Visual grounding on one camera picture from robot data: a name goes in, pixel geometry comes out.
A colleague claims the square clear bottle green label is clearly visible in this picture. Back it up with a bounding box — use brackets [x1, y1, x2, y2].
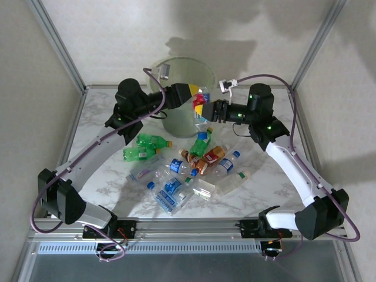
[184, 176, 217, 201]

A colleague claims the brown coffee drink bottle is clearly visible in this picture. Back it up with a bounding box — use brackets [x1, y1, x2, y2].
[179, 149, 210, 176]

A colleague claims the green bottle with small label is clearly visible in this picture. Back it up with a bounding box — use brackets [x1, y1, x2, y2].
[122, 146, 162, 163]

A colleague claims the aluminium frame cross bar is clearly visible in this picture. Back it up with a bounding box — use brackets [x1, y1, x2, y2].
[85, 84, 293, 90]

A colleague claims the aluminium frame side bar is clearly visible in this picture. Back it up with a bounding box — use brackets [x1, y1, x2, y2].
[57, 88, 89, 174]
[289, 88, 328, 192]

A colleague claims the slotted grey cable duct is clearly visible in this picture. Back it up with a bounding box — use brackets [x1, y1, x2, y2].
[38, 241, 262, 254]

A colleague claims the crushed bottle long blue label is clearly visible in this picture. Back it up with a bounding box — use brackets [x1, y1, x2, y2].
[146, 181, 189, 217]

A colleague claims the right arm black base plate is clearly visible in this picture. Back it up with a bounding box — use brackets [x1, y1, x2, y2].
[239, 219, 293, 239]

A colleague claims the mesh bin with green liner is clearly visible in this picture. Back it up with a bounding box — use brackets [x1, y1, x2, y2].
[148, 57, 217, 139]

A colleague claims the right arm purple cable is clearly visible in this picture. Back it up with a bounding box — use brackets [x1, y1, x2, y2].
[234, 73, 361, 262]

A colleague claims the clear bottle dark blue label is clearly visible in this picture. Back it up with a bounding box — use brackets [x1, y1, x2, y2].
[155, 170, 192, 196]

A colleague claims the grey metal panel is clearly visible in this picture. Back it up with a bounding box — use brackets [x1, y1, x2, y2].
[11, 240, 362, 282]

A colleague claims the clear bottle pink label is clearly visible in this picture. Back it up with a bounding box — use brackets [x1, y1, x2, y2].
[125, 160, 165, 183]

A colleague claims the right gripper thin black cable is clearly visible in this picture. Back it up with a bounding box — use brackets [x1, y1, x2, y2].
[233, 122, 252, 138]

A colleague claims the aluminium mounting rail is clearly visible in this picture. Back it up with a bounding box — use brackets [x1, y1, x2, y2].
[28, 216, 348, 242]

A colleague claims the clear bottle red blue label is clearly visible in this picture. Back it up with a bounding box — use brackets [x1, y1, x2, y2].
[192, 86, 212, 142]

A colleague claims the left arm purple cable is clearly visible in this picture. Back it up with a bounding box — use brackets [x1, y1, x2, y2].
[31, 67, 165, 263]

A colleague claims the clear bottle round blue logo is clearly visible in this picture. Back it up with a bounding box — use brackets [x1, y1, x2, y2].
[169, 157, 192, 174]

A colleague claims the clear round bottle green cap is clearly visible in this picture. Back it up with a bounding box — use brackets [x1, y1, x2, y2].
[213, 171, 251, 196]

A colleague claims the clear bottle blue white label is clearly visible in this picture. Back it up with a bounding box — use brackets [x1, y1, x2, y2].
[216, 151, 241, 177]

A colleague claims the green bottle yellow cap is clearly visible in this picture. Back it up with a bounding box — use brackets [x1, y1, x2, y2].
[189, 126, 214, 156]
[135, 133, 173, 149]

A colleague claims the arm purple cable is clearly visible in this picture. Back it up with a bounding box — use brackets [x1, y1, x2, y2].
[234, 73, 361, 262]
[31, 67, 165, 263]

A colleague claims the clear bottle white cap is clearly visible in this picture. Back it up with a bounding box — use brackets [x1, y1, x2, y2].
[176, 190, 193, 208]

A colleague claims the red label tea bottle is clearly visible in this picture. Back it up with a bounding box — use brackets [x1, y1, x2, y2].
[202, 144, 230, 167]

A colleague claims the aluminium frame post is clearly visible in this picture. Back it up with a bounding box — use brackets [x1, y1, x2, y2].
[290, 0, 348, 92]
[25, 0, 88, 92]

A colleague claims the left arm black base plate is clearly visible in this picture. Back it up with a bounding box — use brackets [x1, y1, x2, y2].
[82, 219, 137, 239]

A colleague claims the aluminium frame leg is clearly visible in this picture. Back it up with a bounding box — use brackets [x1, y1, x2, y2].
[11, 234, 41, 282]
[334, 239, 362, 282]

